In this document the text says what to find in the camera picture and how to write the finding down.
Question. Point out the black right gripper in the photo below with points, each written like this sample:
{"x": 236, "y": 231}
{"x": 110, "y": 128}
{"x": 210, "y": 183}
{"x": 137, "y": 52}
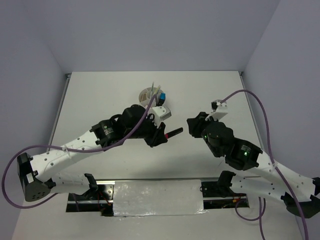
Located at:
{"x": 194, "y": 123}

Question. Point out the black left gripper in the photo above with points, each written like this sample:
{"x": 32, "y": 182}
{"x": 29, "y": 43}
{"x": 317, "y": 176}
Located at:
{"x": 158, "y": 136}

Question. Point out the pink capped black highlighter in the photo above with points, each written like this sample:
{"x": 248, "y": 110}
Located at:
{"x": 174, "y": 132}

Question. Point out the blue capped black highlighter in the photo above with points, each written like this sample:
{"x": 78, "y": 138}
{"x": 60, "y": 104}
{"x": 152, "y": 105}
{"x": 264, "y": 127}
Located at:
{"x": 161, "y": 99}

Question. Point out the yellow highlighter pen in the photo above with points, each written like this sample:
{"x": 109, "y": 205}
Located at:
{"x": 157, "y": 90}

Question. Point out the green pen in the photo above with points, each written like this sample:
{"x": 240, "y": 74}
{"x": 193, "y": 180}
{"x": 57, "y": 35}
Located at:
{"x": 151, "y": 90}

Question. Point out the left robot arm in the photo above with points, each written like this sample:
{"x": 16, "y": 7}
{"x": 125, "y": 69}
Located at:
{"x": 40, "y": 174}

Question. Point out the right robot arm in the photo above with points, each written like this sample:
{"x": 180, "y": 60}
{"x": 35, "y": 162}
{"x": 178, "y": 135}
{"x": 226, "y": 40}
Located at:
{"x": 297, "y": 192}

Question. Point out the white round divided organizer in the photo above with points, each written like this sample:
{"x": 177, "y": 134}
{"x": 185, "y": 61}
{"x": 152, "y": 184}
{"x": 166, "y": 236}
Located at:
{"x": 147, "y": 90}

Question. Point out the silver foil covered plate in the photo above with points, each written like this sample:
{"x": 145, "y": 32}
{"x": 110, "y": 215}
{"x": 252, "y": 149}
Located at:
{"x": 157, "y": 198}

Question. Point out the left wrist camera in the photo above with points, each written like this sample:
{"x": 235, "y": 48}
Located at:
{"x": 161, "y": 113}

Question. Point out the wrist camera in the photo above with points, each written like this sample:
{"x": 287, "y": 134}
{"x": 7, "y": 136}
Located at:
{"x": 219, "y": 110}
{"x": 161, "y": 113}

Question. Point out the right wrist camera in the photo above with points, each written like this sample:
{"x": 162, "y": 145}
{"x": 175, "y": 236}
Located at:
{"x": 219, "y": 110}

